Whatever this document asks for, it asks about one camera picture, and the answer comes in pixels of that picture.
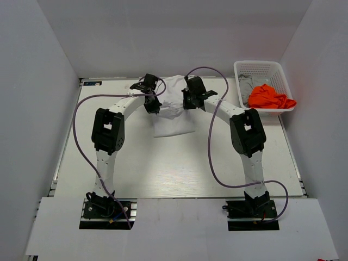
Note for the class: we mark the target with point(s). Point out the orange t shirt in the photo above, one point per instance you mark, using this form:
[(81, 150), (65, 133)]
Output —
[(266, 97)]

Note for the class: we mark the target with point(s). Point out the white t shirt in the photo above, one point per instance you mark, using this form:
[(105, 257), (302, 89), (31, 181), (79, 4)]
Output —
[(172, 119)]

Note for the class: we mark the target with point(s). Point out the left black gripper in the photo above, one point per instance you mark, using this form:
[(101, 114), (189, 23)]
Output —
[(155, 108)]

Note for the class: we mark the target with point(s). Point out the white plastic laundry basket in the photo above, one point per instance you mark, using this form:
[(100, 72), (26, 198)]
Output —
[(265, 69)]

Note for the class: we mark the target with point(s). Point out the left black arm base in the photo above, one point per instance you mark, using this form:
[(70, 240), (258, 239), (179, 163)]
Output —
[(95, 218)]

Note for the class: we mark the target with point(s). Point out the blue label sticker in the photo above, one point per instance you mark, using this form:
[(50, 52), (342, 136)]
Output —
[(92, 83)]

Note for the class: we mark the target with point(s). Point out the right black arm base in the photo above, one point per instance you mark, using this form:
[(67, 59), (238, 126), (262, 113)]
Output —
[(241, 219)]

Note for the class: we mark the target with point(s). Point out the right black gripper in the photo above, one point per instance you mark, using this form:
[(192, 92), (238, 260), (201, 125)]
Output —
[(187, 106)]

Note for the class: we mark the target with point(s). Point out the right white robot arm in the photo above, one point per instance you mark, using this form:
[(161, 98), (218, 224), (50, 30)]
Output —
[(247, 136)]

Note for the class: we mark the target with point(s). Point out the grey t shirt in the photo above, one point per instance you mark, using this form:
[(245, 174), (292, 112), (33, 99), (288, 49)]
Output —
[(247, 83)]

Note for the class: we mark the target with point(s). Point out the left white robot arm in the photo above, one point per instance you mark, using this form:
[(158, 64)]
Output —
[(108, 135)]

